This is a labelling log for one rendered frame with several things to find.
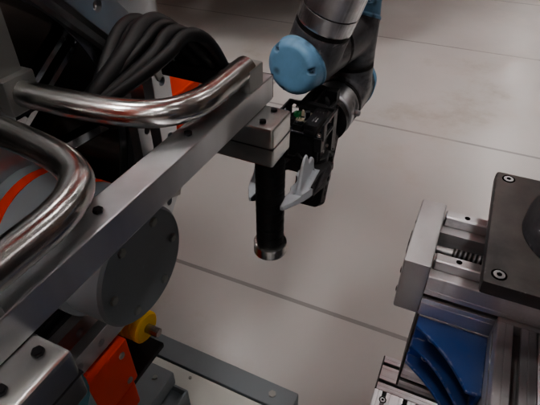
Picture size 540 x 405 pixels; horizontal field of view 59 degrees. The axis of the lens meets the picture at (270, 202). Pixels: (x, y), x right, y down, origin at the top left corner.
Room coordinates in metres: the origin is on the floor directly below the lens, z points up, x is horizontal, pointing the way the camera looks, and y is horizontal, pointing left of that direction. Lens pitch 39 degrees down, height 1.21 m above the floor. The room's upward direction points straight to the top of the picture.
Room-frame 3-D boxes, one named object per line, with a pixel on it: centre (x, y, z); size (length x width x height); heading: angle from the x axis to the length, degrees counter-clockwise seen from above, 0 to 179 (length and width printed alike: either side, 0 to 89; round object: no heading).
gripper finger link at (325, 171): (0.52, -0.06, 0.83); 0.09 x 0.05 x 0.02; 163
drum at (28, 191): (0.38, 0.22, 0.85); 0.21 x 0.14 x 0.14; 65
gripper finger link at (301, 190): (0.48, -0.04, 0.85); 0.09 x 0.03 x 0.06; 163
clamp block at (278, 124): (0.48, 0.03, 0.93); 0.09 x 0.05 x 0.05; 65
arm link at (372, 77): (0.73, -0.13, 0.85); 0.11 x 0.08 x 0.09; 155
